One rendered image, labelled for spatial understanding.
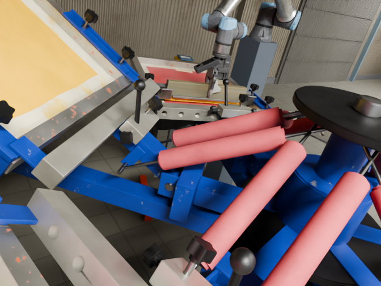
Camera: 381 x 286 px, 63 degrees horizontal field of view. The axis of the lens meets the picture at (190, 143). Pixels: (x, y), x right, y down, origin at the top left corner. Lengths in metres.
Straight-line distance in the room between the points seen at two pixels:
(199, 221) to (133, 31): 3.30
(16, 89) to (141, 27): 3.26
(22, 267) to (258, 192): 0.38
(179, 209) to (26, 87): 0.48
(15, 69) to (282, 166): 0.66
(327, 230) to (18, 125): 0.64
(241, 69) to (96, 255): 1.89
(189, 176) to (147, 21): 3.35
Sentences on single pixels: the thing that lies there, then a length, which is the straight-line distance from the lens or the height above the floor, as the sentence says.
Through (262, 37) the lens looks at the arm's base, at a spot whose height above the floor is 1.23.
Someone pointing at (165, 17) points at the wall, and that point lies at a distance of 4.15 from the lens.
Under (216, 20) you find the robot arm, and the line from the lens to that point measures 1.56.
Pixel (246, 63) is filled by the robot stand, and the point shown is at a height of 1.04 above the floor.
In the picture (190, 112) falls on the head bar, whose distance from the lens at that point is 1.22.
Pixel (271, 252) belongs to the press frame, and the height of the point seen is 1.02.
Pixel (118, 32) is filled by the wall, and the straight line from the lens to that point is 3.91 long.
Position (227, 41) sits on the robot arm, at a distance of 1.43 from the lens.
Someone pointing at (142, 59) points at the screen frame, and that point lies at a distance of 1.98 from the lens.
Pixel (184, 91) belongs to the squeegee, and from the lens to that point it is 1.46.
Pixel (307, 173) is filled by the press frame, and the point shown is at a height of 1.15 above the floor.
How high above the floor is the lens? 1.51
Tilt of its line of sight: 29 degrees down
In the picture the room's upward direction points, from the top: 13 degrees clockwise
